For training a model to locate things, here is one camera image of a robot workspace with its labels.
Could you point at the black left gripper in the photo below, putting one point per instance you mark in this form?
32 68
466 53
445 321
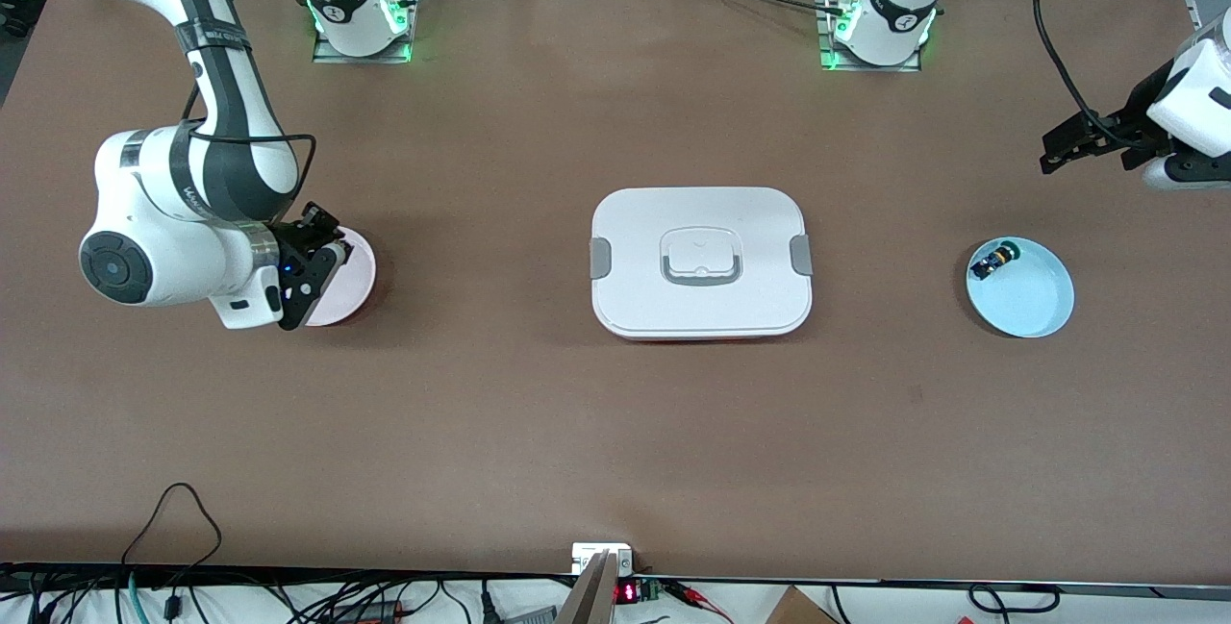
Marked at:
1123 121

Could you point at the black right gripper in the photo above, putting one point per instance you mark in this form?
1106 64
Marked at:
297 241

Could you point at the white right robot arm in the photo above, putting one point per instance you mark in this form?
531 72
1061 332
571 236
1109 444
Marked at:
154 220

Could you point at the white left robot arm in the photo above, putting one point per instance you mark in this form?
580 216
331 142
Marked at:
1197 105

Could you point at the pink round plate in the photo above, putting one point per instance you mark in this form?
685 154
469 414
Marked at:
351 278

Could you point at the black toy with green tip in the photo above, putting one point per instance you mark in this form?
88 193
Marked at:
992 262

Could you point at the light blue round plate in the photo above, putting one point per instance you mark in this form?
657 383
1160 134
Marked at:
1019 302

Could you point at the white lidded container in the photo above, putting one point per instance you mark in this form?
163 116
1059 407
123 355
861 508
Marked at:
635 297

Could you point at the black power adapter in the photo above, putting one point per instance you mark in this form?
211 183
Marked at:
370 611

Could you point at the small white box device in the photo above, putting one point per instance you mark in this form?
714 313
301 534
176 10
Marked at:
589 557

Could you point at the red digit display board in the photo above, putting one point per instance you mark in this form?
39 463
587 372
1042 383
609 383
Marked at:
626 593

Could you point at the red clip lead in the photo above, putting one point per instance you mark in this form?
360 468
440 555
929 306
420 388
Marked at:
697 600

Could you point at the brown cardboard piece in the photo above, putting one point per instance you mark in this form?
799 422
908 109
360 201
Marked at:
798 610

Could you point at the perforated metal rail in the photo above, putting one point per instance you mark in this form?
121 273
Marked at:
1194 9

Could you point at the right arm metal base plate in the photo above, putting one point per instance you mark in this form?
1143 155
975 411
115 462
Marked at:
361 59

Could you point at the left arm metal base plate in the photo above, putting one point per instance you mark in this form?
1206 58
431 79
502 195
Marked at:
870 68

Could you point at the grey slanted post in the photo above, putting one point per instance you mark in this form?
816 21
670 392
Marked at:
589 600

